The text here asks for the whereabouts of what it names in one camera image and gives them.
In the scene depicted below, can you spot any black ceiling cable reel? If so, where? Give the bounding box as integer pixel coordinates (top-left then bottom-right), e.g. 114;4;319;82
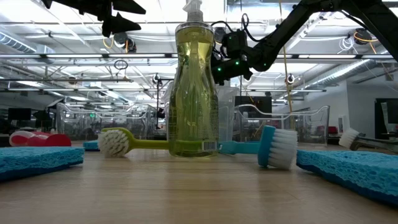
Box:
354;27;374;46
213;27;226;43
113;30;137;54

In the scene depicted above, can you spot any light blue sponge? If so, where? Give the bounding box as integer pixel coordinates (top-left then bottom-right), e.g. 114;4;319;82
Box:
82;139;101;152
295;149;398;208
0;146;85;184

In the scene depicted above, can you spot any black monitor screen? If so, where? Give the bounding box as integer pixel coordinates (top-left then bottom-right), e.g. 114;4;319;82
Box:
7;108;32;121
234;95;273;119
374;98;398;140

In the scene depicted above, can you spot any clear shallow plastic tray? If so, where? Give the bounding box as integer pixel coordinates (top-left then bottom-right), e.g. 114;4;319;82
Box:
233;105;331;147
55;102;158;141

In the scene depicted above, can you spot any dark grey dish brush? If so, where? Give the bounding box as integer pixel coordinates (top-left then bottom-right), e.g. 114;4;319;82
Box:
338;127;398;156

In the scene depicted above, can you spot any clear yellow-green soap bottle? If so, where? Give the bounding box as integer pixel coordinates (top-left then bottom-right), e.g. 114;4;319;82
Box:
167;0;220;158

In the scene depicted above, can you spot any silver ventilation duct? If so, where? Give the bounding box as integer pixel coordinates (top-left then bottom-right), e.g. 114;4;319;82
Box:
0;30;57;63
298;58;374;91

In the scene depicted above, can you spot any blue dish brush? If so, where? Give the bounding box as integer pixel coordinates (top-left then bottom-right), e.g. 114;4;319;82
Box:
218;124;299;171

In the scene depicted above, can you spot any green dish brush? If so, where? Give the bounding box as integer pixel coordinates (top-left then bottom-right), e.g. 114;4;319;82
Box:
98;126;171;158

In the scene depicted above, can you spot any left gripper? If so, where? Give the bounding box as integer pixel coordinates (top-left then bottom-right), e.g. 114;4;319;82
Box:
74;0;146;38

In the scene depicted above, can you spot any yellow hanging cable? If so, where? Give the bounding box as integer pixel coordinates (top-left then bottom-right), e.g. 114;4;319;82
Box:
277;0;295;130

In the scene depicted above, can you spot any clear deep plastic bin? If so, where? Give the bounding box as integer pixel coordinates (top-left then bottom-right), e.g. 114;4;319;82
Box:
161;81;240;144

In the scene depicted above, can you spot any red dish brush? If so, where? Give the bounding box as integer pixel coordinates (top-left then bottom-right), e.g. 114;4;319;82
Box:
8;130;72;147

